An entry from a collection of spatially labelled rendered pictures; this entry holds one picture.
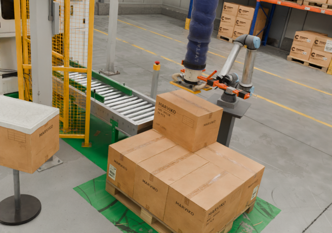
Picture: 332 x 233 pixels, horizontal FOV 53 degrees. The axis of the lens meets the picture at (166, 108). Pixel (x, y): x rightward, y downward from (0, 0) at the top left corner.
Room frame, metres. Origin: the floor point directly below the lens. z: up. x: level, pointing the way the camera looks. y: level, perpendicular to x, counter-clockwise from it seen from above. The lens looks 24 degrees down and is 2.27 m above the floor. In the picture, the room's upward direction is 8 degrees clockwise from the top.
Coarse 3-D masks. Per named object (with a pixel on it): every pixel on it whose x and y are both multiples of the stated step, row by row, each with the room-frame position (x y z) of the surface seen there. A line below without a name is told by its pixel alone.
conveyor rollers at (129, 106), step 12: (60, 72) 4.73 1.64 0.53; (72, 72) 4.79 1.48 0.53; (84, 84) 4.34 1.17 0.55; (96, 84) 4.40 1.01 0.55; (108, 96) 4.09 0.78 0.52; (120, 96) 4.13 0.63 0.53; (132, 96) 4.18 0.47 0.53; (120, 108) 3.79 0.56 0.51; (132, 108) 3.82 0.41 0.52; (144, 108) 3.86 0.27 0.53; (144, 120) 3.49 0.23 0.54
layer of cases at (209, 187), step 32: (128, 160) 2.65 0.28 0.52; (160, 160) 2.69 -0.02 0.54; (192, 160) 2.77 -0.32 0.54; (224, 160) 2.85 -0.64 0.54; (128, 192) 2.62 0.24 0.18; (160, 192) 2.38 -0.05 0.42; (192, 192) 2.28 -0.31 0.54; (224, 192) 2.34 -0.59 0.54; (256, 192) 2.83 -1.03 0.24; (192, 224) 2.14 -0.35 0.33; (224, 224) 2.38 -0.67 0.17
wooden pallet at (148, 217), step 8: (112, 184) 2.77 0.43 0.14; (112, 192) 2.76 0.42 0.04; (120, 192) 2.80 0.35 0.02; (120, 200) 2.68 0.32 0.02; (128, 200) 2.70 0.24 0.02; (128, 208) 2.60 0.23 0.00; (136, 208) 2.60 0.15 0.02; (144, 208) 2.47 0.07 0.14; (248, 208) 2.79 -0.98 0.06; (144, 216) 2.47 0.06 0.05; (152, 216) 2.41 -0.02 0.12; (152, 224) 2.41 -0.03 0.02; (160, 224) 2.43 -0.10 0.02; (232, 224) 2.52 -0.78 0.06; (160, 232) 2.33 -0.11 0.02; (168, 232) 2.34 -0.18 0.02; (176, 232) 2.23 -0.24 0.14; (224, 232) 2.41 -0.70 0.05
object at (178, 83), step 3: (171, 81) 3.28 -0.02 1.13; (174, 81) 3.28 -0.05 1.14; (177, 81) 3.30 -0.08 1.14; (180, 81) 3.24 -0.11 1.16; (174, 84) 3.23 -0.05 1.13; (177, 84) 3.22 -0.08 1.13; (180, 84) 3.22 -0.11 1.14; (180, 87) 3.17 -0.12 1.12; (183, 87) 3.16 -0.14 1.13; (186, 87) 3.16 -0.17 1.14; (189, 87) 3.15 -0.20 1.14; (192, 87) 3.18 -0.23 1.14; (186, 90) 3.12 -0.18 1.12; (189, 90) 3.10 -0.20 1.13; (192, 90) 3.10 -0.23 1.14; (198, 90) 3.13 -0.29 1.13; (195, 93) 3.06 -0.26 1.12
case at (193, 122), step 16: (160, 96) 3.29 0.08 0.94; (176, 96) 3.35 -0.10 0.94; (192, 96) 3.42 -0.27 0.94; (160, 112) 3.26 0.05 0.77; (176, 112) 3.11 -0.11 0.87; (192, 112) 3.00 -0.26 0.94; (208, 112) 3.05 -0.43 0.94; (160, 128) 3.24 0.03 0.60; (176, 128) 3.09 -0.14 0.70; (192, 128) 2.95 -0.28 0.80; (208, 128) 3.07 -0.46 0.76; (192, 144) 2.93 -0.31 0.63; (208, 144) 3.11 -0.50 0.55
